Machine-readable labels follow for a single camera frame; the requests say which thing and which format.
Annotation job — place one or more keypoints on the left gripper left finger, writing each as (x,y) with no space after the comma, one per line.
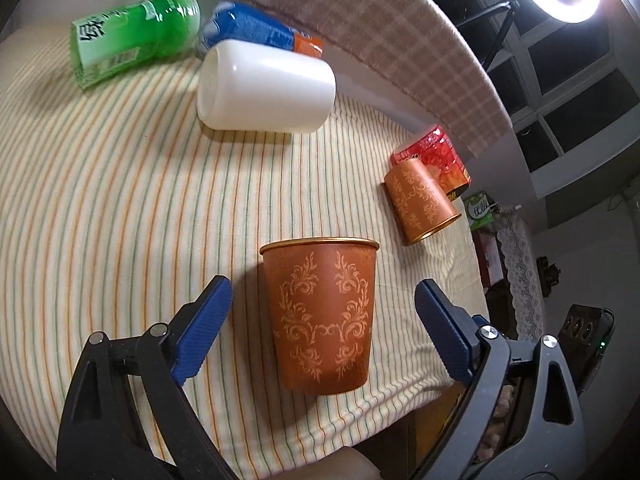
(101,434)

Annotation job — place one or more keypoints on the white lace cloth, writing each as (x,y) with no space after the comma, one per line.
(515,240)

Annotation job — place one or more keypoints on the orange patterned cup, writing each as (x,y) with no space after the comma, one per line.
(422,207)
(321,302)

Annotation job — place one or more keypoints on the striped yellow table cloth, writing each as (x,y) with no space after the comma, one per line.
(118,206)

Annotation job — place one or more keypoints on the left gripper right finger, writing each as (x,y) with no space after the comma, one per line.
(544,436)

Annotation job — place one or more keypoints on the lying orange patterned cup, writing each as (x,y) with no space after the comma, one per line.
(422,207)

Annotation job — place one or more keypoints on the black power strip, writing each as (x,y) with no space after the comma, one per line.
(584,337)

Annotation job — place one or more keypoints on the beige plaid sofa cover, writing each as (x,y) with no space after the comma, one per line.
(415,47)

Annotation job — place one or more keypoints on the green drink bottle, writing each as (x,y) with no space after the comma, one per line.
(105,44)

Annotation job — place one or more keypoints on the white plastic cup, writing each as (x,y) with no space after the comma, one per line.
(252,87)

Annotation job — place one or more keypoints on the red snack canister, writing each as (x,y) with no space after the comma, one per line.
(437,153)

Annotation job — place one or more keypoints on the green paper bag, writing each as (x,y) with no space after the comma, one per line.
(481,210)

